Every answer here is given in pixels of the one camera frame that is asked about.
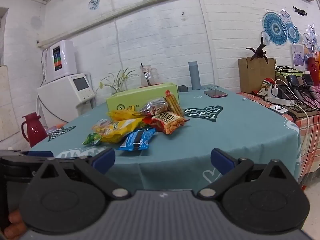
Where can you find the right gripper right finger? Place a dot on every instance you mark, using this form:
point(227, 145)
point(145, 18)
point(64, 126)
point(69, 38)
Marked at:
point(260, 198)

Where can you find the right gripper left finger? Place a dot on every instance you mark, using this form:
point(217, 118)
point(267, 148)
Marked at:
point(70, 194)

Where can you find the small green candy pack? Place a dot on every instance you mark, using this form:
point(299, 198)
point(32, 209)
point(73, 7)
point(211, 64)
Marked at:
point(93, 139)

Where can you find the yellow egg-cake snack bag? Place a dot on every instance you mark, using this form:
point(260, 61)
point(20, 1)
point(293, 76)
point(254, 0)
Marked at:
point(114, 132)

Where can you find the blue oreo snack pack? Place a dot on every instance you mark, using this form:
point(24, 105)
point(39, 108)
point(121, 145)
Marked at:
point(137, 140)

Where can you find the yellow noodle snack bag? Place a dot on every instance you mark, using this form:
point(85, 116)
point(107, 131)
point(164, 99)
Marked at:
point(125, 114)

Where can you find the red peanut snack bag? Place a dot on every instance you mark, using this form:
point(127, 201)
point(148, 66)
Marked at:
point(167, 122)

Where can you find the clear red-zip date bag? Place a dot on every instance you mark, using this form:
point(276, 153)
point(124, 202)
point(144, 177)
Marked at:
point(154, 107)

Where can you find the yellow transparent cake pack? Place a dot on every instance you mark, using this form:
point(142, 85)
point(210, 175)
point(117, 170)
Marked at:
point(173, 103)

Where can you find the person's left hand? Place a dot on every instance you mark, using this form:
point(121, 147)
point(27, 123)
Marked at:
point(17, 227)

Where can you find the red thermos jug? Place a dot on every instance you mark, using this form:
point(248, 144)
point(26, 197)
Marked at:
point(32, 129)

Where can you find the white dispenser with screen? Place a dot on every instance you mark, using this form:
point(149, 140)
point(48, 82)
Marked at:
point(65, 99)

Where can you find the plaid side tablecloth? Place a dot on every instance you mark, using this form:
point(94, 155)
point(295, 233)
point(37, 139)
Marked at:
point(260, 134)

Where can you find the teal patterned tablecloth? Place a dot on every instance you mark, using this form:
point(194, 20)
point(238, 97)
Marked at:
point(180, 160)

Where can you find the white power strip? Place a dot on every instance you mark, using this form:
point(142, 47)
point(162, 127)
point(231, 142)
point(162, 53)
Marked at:
point(279, 101)

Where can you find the red smartphone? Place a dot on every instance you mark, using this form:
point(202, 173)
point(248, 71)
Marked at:
point(215, 93)

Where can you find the white water purifier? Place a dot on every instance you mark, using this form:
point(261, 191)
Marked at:
point(59, 61)

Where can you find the green cardboard box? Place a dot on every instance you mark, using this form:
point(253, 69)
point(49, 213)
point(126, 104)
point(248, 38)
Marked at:
point(139, 97)

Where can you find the glass vase with orchid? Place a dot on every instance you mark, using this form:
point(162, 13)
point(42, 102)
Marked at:
point(116, 82)

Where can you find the brown paper bag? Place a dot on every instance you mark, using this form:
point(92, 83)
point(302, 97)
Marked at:
point(253, 73)

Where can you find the grey-blue thermos bottle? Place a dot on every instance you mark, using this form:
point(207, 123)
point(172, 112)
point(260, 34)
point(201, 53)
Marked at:
point(194, 75)

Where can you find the black rectangular case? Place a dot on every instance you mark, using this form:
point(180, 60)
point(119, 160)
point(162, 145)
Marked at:
point(183, 89)

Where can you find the red kettle on side table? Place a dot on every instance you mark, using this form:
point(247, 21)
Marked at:
point(313, 68)

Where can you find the glass pitcher with straw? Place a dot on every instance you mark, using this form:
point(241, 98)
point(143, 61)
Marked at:
point(149, 75)

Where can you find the purple leafy plant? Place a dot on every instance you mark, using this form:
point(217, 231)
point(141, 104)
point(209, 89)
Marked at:
point(259, 53)

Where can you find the blue round wall fan decoration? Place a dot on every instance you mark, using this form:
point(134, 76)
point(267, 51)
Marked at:
point(275, 28)

